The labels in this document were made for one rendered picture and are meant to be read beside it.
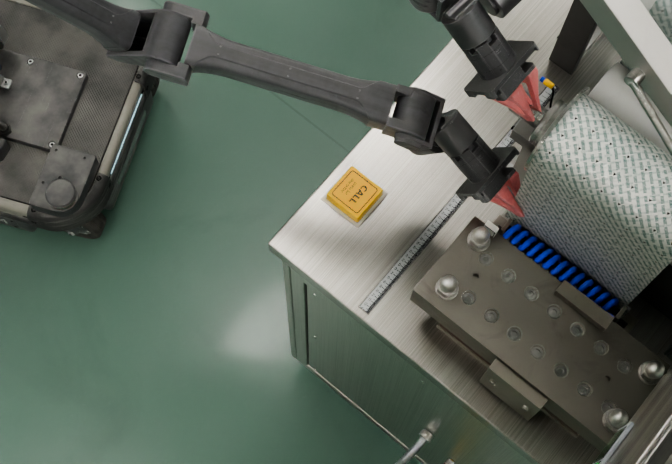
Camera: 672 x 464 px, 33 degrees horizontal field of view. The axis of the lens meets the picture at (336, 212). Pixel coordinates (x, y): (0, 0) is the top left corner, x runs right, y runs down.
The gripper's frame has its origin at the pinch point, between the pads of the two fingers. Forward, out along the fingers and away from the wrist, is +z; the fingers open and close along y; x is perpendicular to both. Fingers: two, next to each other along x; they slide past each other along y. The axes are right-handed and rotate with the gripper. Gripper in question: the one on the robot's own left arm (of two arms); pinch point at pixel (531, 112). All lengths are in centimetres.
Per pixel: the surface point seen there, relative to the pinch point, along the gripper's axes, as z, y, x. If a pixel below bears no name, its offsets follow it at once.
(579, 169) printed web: 6.3, 3.8, 8.7
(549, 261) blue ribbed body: 25.3, 8.3, -7.7
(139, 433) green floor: 52, 69, -121
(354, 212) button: 9.2, 18.6, -36.4
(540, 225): 19.9, 5.6, -8.2
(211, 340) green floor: 50, 42, -122
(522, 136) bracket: 8.0, -1.8, -10.2
